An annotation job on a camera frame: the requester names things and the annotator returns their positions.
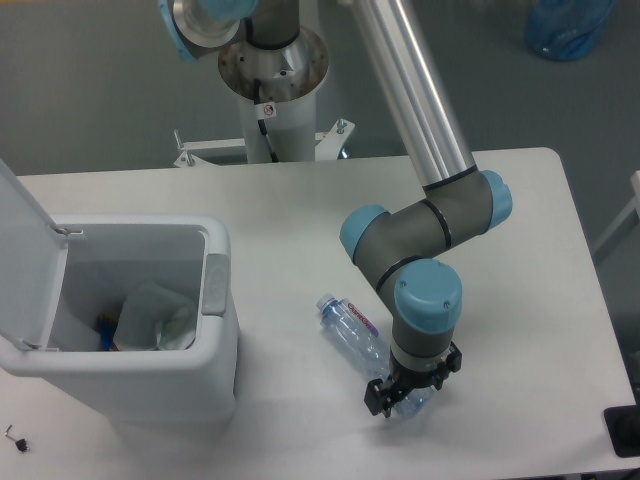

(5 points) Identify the white furniture frame right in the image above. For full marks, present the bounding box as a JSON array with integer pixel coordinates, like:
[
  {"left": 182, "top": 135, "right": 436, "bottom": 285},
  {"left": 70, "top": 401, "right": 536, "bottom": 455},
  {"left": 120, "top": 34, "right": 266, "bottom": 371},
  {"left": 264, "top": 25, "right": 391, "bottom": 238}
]
[{"left": 592, "top": 170, "right": 639, "bottom": 265}]

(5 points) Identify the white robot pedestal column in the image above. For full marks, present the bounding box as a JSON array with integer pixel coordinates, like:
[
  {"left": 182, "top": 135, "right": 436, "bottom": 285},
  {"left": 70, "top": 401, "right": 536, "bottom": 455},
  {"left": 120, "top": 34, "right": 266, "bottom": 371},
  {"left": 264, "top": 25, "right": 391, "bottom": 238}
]
[{"left": 238, "top": 83, "right": 316, "bottom": 164}]

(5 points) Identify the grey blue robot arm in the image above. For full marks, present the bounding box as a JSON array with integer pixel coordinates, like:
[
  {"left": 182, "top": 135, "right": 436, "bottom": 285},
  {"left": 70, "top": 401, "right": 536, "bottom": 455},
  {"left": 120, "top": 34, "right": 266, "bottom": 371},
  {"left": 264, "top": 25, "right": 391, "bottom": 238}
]
[{"left": 158, "top": 1, "right": 512, "bottom": 415}]

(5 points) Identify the black cable on pedestal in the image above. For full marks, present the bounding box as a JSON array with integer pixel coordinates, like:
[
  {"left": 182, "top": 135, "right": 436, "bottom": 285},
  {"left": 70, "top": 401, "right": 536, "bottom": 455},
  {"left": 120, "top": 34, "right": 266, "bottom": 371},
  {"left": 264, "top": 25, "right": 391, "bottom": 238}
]
[{"left": 252, "top": 77, "right": 280, "bottom": 164}]

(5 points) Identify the blue snack packet in bin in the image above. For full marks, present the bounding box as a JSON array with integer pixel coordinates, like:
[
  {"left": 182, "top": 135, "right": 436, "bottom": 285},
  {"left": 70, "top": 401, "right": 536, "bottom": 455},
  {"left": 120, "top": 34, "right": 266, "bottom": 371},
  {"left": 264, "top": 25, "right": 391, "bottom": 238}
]
[{"left": 97, "top": 314, "right": 119, "bottom": 352}]

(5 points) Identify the clear plastic water bottle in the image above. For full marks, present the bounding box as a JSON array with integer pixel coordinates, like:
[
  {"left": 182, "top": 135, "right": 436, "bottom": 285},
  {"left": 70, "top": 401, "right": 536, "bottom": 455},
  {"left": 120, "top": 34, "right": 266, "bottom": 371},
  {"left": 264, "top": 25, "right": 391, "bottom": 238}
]
[{"left": 315, "top": 293, "right": 434, "bottom": 419}]

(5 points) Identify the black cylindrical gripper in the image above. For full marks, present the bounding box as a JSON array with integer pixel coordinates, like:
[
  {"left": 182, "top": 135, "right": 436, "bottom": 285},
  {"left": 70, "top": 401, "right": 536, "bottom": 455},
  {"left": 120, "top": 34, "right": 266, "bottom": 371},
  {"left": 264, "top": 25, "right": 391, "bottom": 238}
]
[{"left": 364, "top": 342, "right": 462, "bottom": 418}]

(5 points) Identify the white pedestal base frame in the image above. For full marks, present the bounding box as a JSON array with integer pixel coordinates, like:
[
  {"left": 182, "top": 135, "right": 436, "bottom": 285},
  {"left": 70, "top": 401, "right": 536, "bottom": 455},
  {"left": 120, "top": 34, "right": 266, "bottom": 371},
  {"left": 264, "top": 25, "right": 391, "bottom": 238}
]
[{"left": 173, "top": 118, "right": 356, "bottom": 168}]

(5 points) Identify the blue plastic bag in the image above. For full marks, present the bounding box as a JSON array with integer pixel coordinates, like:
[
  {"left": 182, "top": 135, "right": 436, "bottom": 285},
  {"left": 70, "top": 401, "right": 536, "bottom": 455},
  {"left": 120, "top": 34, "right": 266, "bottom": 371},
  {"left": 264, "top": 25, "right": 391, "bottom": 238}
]
[{"left": 524, "top": 0, "right": 616, "bottom": 62}]

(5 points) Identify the black device at table edge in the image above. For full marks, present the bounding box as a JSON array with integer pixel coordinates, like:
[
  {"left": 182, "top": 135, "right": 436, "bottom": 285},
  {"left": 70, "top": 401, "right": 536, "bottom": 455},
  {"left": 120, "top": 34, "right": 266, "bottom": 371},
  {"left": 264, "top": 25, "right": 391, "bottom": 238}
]
[{"left": 604, "top": 405, "right": 639, "bottom": 458}]

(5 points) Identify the white open trash can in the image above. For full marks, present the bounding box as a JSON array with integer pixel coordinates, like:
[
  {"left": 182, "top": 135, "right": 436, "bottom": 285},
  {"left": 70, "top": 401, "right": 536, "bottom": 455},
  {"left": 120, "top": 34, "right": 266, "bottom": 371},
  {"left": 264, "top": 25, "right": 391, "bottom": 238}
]
[{"left": 1, "top": 167, "right": 239, "bottom": 425}]

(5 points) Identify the small metal hex key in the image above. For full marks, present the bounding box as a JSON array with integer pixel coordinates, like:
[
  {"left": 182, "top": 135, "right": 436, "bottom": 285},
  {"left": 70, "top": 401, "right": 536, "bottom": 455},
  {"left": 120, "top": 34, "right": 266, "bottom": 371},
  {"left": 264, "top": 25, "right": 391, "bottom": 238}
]
[{"left": 4, "top": 424, "right": 17, "bottom": 443}]

